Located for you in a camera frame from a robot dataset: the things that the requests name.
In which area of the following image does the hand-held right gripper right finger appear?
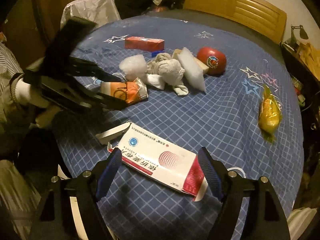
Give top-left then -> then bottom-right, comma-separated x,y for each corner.
197,147 -> 292,240

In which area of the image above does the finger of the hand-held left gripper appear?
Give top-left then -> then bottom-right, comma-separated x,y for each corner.
62,86 -> 128,110
70,57 -> 122,82

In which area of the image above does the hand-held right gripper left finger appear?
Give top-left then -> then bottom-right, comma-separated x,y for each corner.
29,147 -> 123,240

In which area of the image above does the orange white packet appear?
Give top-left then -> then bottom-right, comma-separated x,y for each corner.
100,77 -> 148,104

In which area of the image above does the white red medicine box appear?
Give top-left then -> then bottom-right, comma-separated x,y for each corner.
107,122 -> 209,202

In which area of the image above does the white bubble wrap piece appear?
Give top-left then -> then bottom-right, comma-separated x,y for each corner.
177,47 -> 207,93

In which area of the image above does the person's left forearm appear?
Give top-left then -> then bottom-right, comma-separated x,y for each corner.
0,42 -> 48,123

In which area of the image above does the crumpled clear bubble wrap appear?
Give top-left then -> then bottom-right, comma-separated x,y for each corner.
119,55 -> 148,80

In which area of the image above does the brown wooden wardrobe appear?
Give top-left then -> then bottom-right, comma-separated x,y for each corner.
0,0 -> 65,65

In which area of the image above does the long red box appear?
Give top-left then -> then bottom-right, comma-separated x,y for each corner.
124,36 -> 165,51

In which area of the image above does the white crumpled cloth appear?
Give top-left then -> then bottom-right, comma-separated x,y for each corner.
146,52 -> 185,84

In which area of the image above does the white sock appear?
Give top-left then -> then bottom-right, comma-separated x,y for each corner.
172,84 -> 188,97

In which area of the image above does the yellow snack wrapper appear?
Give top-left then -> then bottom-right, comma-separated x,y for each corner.
258,84 -> 283,143

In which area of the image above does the beige block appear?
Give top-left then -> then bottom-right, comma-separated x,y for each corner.
172,49 -> 209,75

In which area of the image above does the orange cloth cover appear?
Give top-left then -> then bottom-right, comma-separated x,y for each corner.
299,42 -> 320,80

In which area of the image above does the black desk lamp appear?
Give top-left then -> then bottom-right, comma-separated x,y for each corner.
290,25 -> 309,53

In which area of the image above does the wooden headboard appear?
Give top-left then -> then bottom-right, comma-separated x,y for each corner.
183,0 -> 287,44

